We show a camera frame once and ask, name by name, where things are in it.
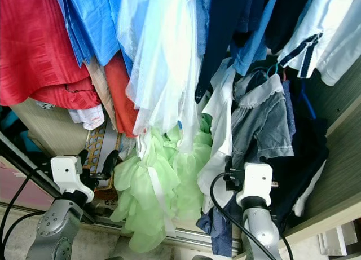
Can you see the red shirt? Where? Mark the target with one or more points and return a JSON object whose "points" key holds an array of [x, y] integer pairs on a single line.
{"points": [[39, 45]]}

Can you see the bright blue shirt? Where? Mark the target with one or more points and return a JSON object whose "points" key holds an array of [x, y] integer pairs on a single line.
{"points": [[96, 23]]}

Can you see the orange-red garment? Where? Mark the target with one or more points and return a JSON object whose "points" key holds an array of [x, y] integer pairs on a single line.
{"points": [[121, 96]]}

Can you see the white garment navy stripes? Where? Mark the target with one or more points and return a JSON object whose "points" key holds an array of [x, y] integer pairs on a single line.
{"points": [[316, 17]]}

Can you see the pale blue sheer garment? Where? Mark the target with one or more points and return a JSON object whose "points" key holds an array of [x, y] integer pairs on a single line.
{"points": [[163, 62]]}

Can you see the pale green tulle dress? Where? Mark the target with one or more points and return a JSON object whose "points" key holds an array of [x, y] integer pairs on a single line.
{"points": [[141, 198]]}

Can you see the navy shirt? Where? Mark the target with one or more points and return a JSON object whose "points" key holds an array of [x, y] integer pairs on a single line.
{"points": [[225, 29]]}

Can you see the white checked cloth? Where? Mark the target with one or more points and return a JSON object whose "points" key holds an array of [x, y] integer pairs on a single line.
{"points": [[90, 118]]}

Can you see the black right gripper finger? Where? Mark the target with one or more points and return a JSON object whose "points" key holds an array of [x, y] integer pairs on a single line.
{"points": [[228, 164]]}

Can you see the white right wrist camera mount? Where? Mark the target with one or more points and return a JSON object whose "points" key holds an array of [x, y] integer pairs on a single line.
{"points": [[256, 181]]}

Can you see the grey t-shirt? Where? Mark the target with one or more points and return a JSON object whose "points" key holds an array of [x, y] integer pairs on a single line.
{"points": [[259, 124]]}

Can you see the white shirt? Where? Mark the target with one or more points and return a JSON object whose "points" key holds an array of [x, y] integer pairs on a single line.
{"points": [[217, 141]]}

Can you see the black garment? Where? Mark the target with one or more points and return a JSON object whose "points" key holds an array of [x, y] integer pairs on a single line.
{"points": [[287, 12]]}

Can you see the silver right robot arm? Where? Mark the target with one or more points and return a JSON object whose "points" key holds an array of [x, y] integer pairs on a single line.
{"points": [[259, 232]]}

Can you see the dark navy dress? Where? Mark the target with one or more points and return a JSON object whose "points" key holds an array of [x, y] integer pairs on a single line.
{"points": [[304, 158]]}

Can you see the white plastic box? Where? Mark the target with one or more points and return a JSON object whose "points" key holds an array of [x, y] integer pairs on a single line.
{"points": [[335, 240]]}

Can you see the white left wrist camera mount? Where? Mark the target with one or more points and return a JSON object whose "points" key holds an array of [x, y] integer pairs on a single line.
{"points": [[66, 171]]}

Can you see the denim blue shirt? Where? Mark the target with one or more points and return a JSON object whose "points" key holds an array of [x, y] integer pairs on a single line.
{"points": [[254, 45]]}

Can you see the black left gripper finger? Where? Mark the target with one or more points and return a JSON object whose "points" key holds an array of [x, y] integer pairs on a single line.
{"points": [[84, 156], [112, 163]]}

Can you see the teal clothes hanger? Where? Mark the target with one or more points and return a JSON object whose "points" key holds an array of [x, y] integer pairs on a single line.
{"points": [[271, 68]]}

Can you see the black sliding door frame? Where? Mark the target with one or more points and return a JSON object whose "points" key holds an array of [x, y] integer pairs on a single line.
{"points": [[34, 170]]}

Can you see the blue denim cloth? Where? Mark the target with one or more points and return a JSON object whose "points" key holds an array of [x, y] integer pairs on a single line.
{"points": [[220, 237]]}

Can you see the brown patterned bag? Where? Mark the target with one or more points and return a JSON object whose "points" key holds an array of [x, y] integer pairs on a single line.
{"points": [[98, 144]]}

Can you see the beige garment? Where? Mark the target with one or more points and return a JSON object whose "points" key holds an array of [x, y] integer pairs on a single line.
{"points": [[98, 82]]}

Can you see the pink foam mat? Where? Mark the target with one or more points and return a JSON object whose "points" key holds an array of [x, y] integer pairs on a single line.
{"points": [[14, 184]]}

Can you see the silver wardrobe floor track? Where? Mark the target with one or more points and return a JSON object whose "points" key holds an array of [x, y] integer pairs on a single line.
{"points": [[180, 234]]}

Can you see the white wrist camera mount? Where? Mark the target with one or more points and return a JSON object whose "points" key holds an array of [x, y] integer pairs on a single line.
{"points": [[66, 171], [256, 181]]}

